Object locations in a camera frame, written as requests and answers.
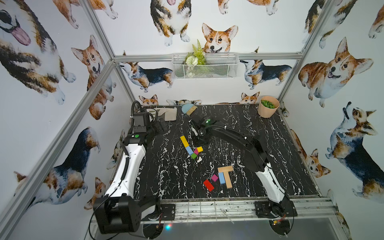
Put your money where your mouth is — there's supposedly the small magenta block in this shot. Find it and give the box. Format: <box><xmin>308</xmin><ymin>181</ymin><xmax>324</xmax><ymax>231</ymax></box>
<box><xmin>211</xmin><ymin>174</ymin><xmax>219</xmax><ymax>182</ymax></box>

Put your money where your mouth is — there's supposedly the short yellow block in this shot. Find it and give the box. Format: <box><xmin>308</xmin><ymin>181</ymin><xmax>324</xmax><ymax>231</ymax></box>
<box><xmin>180</xmin><ymin>136</ymin><xmax>189</xmax><ymax>148</ymax></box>

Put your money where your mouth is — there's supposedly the small light blue block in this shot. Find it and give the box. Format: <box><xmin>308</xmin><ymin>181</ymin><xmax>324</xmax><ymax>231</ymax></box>
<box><xmin>186</xmin><ymin>146</ymin><xmax>194</xmax><ymax>156</ymax></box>

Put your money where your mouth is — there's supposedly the light blue rectangular block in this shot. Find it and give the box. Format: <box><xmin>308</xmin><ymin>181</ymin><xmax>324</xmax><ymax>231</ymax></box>
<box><xmin>218</xmin><ymin>172</ymin><xmax>226</xmax><ymax>185</ymax></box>

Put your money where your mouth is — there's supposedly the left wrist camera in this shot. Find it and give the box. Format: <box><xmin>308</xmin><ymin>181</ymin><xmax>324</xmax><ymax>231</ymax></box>
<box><xmin>129</xmin><ymin>101</ymin><xmax>150</xmax><ymax>135</ymax></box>

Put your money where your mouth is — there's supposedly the long natural wood block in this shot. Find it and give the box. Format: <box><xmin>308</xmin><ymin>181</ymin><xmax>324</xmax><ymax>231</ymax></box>
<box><xmin>218</xmin><ymin>166</ymin><xmax>234</xmax><ymax>173</ymax></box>

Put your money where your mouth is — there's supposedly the white wire basket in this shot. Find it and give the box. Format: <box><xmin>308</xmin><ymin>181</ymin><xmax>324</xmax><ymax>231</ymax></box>
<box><xmin>172</xmin><ymin>54</ymin><xmax>240</xmax><ymax>79</ymax></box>

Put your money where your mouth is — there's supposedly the pink pot with greens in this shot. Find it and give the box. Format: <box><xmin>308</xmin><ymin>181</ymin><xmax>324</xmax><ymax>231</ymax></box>
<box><xmin>258</xmin><ymin>96</ymin><xmax>280</xmax><ymax>118</ymax></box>

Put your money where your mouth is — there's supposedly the green fern plant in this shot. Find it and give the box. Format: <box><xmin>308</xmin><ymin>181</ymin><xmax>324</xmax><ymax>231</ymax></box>
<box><xmin>183</xmin><ymin>40</ymin><xmax>207</xmax><ymax>78</ymax></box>

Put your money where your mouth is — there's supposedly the red block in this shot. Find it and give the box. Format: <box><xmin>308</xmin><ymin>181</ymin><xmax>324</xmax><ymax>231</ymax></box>
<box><xmin>203</xmin><ymin>180</ymin><xmax>214</xmax><ymax>192</ymax></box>

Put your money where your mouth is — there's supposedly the beige work glove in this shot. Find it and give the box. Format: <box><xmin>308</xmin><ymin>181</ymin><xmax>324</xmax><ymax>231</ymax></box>
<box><xmin>147</xmin><ymin>108</ymin><xmax>178</xmax><ymax>122</ymax></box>

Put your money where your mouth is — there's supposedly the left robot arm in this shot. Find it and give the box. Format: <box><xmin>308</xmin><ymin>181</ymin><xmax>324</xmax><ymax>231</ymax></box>
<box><xmin>93</xmin><ymin>119</ymin><xmax>168</xmax><ymax>235</ymax></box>

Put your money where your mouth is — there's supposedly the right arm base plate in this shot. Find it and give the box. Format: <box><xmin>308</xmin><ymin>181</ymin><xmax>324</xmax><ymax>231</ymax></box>
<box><xmin>254</xmin><ymin>200</ymin><xmax>298</xmax><ymax>219</ymax></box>

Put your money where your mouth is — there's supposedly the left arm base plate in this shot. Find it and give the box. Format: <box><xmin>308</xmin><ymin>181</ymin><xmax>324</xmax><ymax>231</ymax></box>
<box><xmin>157</xmin><ymin>204</ymin><xmax>176</xmax><ymax>222</ymax></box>

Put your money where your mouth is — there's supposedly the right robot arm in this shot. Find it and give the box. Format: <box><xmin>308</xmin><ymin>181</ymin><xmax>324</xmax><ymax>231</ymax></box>
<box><xmin>189</xmin><ymin>114</ymin><xmax>290</xmax><ymax>216</ymax></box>

